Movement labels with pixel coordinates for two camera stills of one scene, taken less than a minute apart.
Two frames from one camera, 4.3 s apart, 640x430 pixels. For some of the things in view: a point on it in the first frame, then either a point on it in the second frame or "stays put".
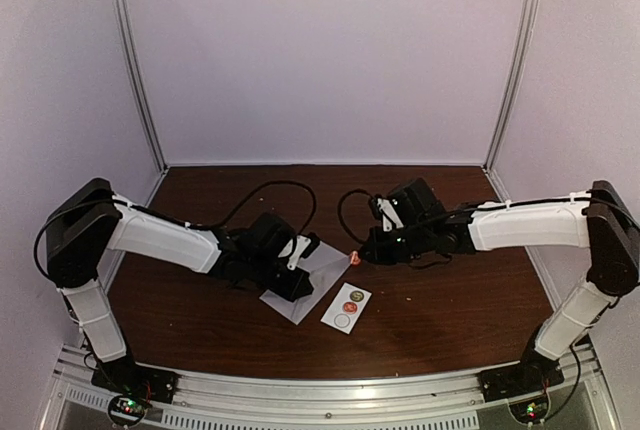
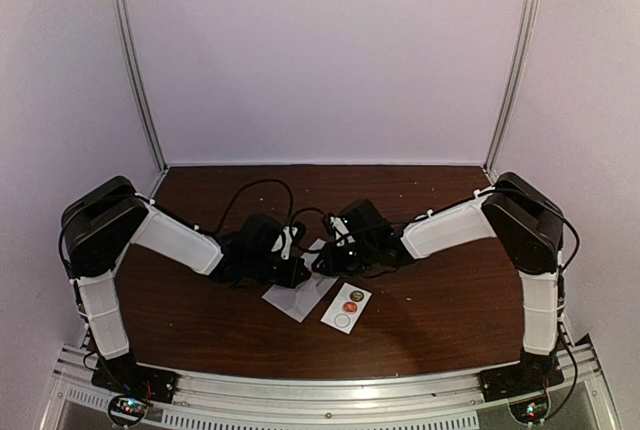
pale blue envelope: [321, 267] stays put
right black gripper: [378, 255] to [334, 265]
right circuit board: [530, 411] stays put
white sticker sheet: [347, 307] stays put
